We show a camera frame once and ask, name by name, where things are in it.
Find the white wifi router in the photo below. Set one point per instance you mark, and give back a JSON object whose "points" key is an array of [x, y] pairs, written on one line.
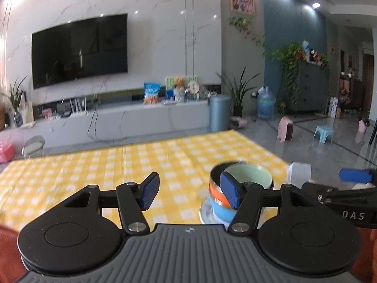
{"points": [[78, 107]]}

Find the green potted floor plant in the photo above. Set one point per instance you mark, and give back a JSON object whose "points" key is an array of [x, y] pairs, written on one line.
{"points": [[237, 89]]}

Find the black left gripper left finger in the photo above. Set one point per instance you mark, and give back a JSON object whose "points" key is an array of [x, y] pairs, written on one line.
{"points": [[133, 199]]}

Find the black wall television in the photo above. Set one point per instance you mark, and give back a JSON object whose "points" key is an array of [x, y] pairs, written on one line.
{"points": [[80, 49]]}

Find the teddy bear toy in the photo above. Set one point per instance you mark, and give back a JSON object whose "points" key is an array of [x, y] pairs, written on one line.
{"points": [[179, 83]]}

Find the pink storage box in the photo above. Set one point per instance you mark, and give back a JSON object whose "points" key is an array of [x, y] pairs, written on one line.
{"points": [[6, 152]]}

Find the blue glass vase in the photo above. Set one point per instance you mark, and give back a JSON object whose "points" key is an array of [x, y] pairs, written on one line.
{"points": [[17, 118]]}

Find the grey drawer cabinet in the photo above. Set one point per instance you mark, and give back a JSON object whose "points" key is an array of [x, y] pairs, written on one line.
{"points": [[312, 81]]}

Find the grey metal trash bin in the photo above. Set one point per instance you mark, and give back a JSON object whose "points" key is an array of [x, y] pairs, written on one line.
{"points": [[220, 112]]}

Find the green ceramic bowl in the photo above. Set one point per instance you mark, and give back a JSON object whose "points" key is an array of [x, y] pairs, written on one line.
{"points": [[243, 172]]}

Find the white phone stand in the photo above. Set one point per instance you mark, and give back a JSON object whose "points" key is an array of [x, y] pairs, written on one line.
{"points": [[299, 173]]}

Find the pink small heater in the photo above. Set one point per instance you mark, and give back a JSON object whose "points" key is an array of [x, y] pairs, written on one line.
{"points": [[285, 129]]}

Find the red sleeve forearm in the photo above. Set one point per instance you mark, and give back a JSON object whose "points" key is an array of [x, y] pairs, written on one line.
{"points": [[11, 267]]}

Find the framed wall picture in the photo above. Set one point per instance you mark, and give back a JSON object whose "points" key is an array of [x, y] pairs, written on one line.
{"points": [[246, 7]]}

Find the stainless steel bowl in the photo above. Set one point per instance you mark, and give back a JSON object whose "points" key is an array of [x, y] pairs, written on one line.
{"points": [[219, 203]]}

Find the long white tv cabinet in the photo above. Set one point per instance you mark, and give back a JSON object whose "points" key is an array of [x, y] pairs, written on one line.
{"points": [[114, 124]]}

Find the blue water jug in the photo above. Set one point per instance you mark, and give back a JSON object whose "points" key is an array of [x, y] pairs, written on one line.
{"points": [[266, 103]]}

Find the clear glass sticker plate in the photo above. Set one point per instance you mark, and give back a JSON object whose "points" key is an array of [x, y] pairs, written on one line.
{"points": [[207, 215]]}

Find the yellow checkered tablecloth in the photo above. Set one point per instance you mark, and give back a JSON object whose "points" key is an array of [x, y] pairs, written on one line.
{"points": [[31, 187]]}

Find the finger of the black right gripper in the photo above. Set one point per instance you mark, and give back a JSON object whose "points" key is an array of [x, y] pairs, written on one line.
{"points": [[356, 175]]}

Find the blue snack bag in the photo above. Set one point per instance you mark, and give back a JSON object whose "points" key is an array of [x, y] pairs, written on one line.
{"points": [[151, 93]]}

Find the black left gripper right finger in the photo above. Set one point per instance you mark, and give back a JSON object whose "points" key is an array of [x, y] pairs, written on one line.
{"points": [[246, 198]]}

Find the grey cushioned stool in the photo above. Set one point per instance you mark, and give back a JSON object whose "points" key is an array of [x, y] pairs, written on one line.
{"points": [[33, 146]]}

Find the light blue plastic stool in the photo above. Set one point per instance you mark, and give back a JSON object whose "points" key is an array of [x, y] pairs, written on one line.
{"points": [[323, 136]]}

